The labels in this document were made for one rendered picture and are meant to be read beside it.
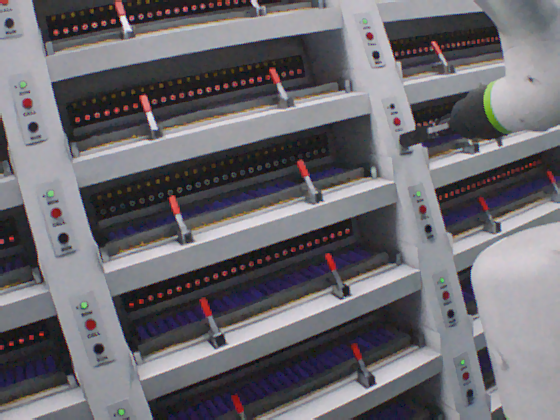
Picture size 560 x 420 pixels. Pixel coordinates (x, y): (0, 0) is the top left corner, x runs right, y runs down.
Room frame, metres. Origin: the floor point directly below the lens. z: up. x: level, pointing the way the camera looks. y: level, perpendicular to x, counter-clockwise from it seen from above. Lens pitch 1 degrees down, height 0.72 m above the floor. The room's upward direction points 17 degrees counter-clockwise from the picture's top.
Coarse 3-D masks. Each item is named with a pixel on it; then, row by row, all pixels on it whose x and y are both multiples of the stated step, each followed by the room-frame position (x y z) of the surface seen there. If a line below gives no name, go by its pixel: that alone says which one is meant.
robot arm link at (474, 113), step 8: (480, 88) 0.89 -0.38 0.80; (472, 96) 0.89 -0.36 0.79; (480, 96) 0.87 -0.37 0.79; (464, 104) 0.91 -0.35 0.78; (472, 104) 0.89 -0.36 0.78; (480, 104) 0.87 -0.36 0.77; (464, 112) 0.91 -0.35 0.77; (472, 112) 0.89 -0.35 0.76; (480, 112) 0.87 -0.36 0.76; (472, 120) 0.89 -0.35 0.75; (480, 120) 0.88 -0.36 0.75; (488, 120) 0.86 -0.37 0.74; (472, 128) 0.90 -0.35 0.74; (480, 128) 0.89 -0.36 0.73; (488, 128) 0.88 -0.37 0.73; (480, 136) 0.91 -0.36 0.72; (488, 136) 0.90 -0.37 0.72; (496, 136) 0.89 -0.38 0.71
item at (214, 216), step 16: (336, 176) 1.16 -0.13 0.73; (352, 176) 1.18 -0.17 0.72; (288, 192) 1.12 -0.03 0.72; (304, 192) 1.13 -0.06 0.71; (224, 208) 1.07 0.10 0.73; (240, 208) 1.08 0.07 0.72; (256, 208) 1.09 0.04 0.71; (192, 224) 1.04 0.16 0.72; (208, 224) 1.04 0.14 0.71; (112, 240) 0.99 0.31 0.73; (128, 240) 0.99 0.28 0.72; (144, 240) 1.00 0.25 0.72
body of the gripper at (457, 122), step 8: (456, 104) 0.95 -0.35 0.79; (456, 112) 0.94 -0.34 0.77; (448, 120) 0.96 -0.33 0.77; (456, 120) 0.94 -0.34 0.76; (464, 120) 0.92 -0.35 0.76; (448, 128) 0.96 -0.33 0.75; (456, 128) 0.95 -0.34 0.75; (464, 128) 0.93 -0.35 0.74; (464, 136) 0.95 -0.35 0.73; (472, 136) 0.94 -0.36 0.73
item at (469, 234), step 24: (504, 168) 1.49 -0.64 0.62; (528, 168) 1.53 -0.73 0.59; (552, 168) 1.56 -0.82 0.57; (456, 192) 1.41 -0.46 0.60; (480, 192) 1.45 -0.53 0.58; (504, 192) 1.45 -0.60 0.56; (528, 192) 1.41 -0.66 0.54; (552, 192) 1.37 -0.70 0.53; (456, 216) 1.34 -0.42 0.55; (480, 216) 1.30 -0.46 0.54; (504, 216) 1.32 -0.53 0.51; (528, 216) 1.31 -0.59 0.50; (552, 216) 1.32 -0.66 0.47; (456, 240) 1.24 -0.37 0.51; (480, 240) 1.22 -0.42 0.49; (456, 264) 1.19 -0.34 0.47
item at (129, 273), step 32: (320, 160) 1.27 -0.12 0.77; (352, 160) 1.26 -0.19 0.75; (384, 160) 1.15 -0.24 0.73; (224, 192) 1.18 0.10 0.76; (352, 192) 1.11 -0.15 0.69; (384, 192) 1.13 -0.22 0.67; (256, 224) 1.02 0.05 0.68; (288, 224) 1.04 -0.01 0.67; (320, 224) 1.07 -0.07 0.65; (128, 256) 0.96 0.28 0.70; (160, 256) 0.94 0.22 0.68; (192, 256) 0.97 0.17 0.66; (224, 256) 0.99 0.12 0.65; (128, 288) 0.92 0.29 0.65
